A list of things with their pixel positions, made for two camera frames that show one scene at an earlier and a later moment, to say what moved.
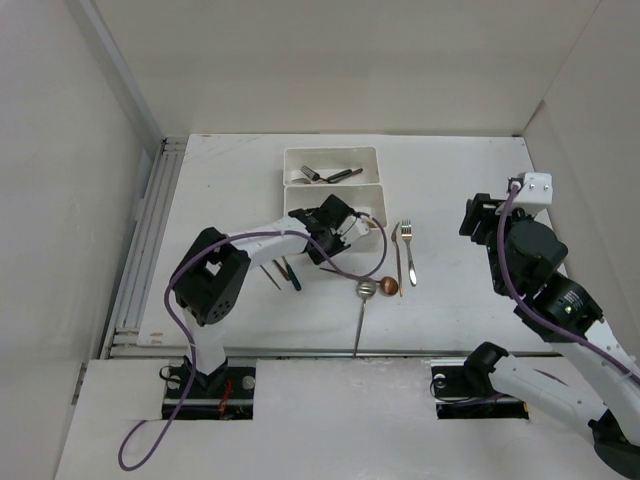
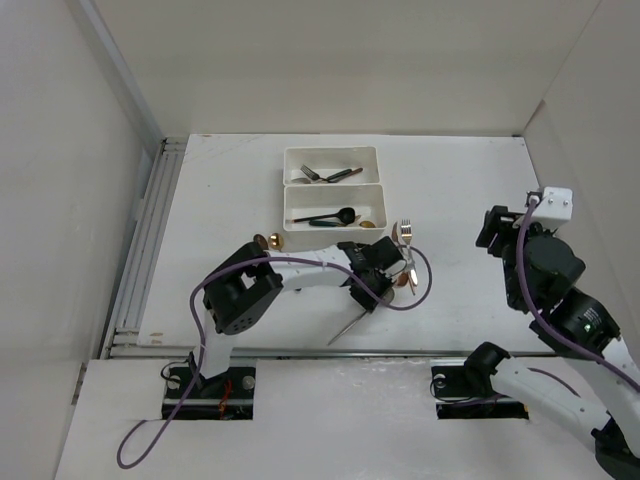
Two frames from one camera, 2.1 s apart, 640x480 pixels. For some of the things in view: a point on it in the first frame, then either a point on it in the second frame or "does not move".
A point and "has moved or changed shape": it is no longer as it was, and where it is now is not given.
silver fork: [406, 230] does not move
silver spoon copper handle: [365, 290] has moved or changed shape
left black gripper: [338, 246] → [363, 302]
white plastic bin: [369, 200] does not move
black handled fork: [316, 177] does not move
